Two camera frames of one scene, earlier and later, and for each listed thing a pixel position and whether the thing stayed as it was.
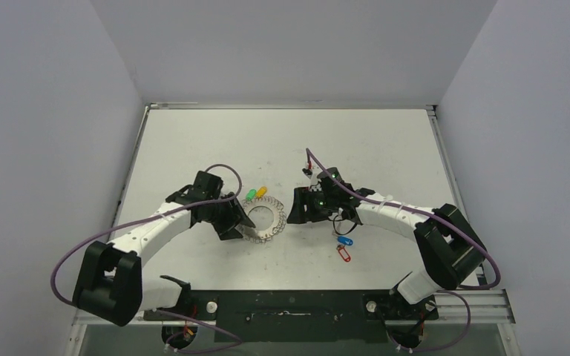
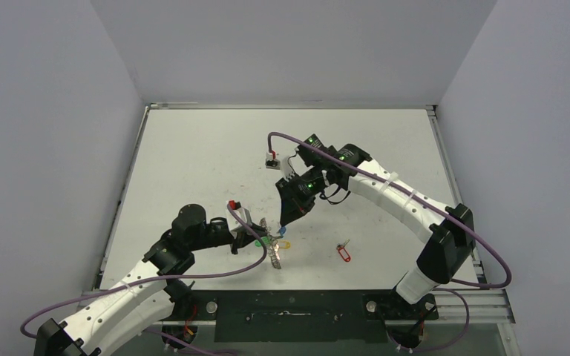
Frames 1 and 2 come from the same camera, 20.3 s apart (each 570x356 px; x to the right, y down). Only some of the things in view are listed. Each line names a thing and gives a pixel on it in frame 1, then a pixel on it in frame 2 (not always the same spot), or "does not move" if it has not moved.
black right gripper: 305,205 → 294,194
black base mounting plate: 297,316 does not move
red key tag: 344,254 does not move
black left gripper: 235,216 → 259,231
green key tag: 251,193 → 265,239
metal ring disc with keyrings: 256,236 → 274,249
